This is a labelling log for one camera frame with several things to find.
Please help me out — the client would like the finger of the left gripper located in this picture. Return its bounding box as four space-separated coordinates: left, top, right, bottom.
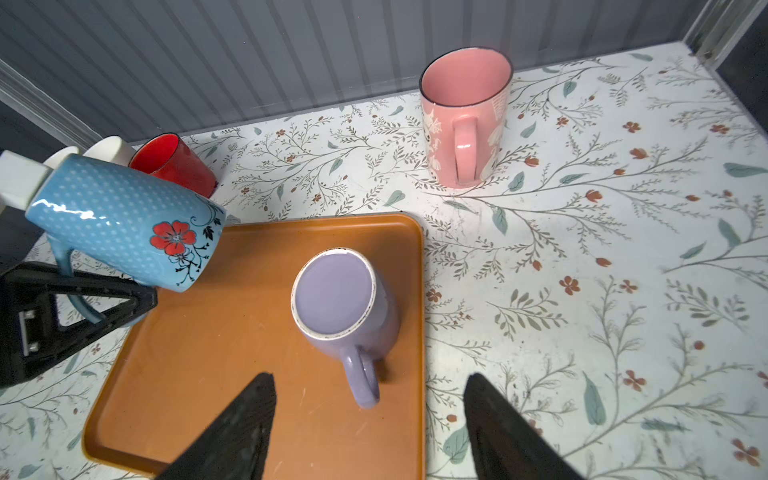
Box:
50 266 158 351

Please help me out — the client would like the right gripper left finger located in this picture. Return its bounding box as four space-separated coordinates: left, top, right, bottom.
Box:
158 372 277 479

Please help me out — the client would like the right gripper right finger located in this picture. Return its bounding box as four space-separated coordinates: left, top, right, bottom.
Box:
463 373 582 480

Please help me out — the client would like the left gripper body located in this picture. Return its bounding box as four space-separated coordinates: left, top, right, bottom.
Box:
1 263 60 387

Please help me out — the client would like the blue dotted mug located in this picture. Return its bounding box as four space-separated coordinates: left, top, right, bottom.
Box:
20 155 227 292

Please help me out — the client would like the red mug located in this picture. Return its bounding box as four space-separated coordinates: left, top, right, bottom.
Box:
129 133 217 198

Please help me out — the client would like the white mug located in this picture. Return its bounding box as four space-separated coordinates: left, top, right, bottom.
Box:
83 136 136 167

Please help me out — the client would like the light green mug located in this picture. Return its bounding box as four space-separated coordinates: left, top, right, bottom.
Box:
43 146 81 170

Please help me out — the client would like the purple mug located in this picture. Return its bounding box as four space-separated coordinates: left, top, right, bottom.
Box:
290 248 400 409

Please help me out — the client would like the pink ghost pattern mug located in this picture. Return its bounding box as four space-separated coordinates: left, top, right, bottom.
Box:
419 47 514 189

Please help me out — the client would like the orange plastic tray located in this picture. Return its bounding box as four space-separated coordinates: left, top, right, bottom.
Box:
82 213 426 479

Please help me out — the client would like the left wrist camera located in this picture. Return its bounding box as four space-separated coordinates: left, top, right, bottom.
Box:
0 150 52 211

